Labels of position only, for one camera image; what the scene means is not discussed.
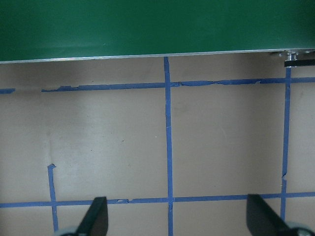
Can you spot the green conveyor belt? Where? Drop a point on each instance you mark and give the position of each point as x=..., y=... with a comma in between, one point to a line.
x=147, y=27

